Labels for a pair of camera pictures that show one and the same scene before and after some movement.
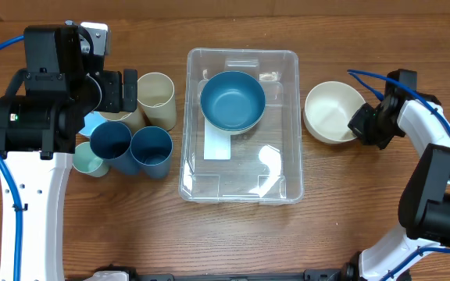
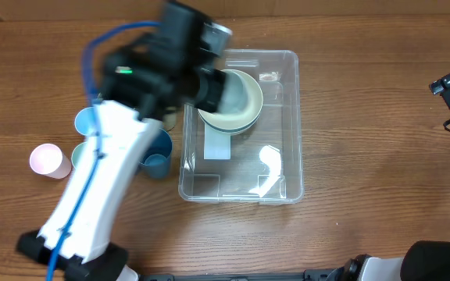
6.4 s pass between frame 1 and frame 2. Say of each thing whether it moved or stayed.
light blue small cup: stayed
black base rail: stayed
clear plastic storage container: stayed
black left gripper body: moved
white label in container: stayed
